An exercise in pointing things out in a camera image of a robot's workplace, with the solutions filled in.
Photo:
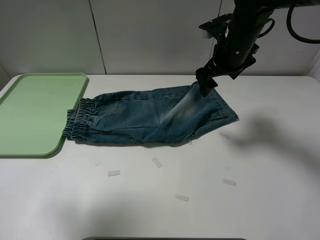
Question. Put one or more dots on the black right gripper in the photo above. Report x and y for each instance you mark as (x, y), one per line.
(214, 68)

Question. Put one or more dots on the children's blue denim shorts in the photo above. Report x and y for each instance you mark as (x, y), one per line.
(168, 116)

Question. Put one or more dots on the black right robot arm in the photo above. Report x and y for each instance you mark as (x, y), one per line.
(236, 34)

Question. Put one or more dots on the light green plastic tray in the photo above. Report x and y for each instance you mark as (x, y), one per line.
(33, 112)

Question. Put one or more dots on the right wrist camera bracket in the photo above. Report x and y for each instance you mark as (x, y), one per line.
(215, 27)

